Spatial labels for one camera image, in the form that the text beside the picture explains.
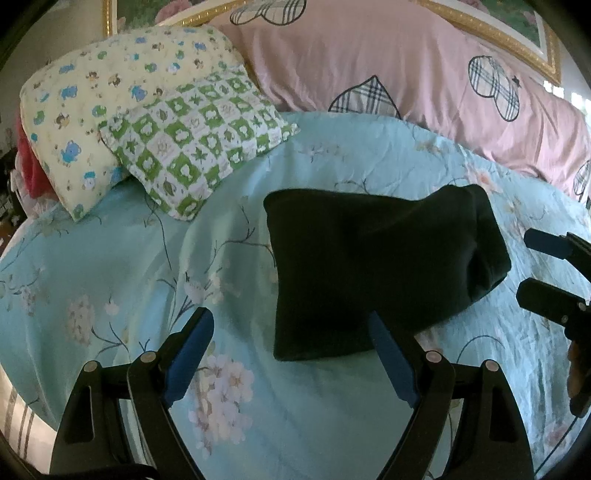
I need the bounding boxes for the yellow cartoon print pillow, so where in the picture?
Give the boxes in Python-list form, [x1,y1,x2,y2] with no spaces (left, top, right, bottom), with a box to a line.
[20,25,243,220]

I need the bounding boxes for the gold framed landscape painting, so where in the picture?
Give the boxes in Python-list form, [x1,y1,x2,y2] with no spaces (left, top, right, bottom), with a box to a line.
[103,1,561,89]

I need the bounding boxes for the green white checkered pillow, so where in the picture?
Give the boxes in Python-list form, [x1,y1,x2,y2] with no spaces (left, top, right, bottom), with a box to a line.
[100,66,298,221]

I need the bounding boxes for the black pants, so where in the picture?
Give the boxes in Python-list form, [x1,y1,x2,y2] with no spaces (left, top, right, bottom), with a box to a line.
[263,185,511,361]

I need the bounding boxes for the light blue floral bedsheet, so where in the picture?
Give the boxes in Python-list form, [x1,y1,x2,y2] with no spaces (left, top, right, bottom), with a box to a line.
[1,113,590,479]

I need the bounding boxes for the person right hand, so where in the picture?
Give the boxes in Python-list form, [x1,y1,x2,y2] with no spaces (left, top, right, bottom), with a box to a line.
[567,342,582,399]

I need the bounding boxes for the red pink folded blanket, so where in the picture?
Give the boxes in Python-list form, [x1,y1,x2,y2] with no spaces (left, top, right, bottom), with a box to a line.
[15,114,59,218]

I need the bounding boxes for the black cable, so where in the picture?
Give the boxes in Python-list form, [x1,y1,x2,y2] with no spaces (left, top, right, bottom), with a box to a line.
[533,414,581,478]

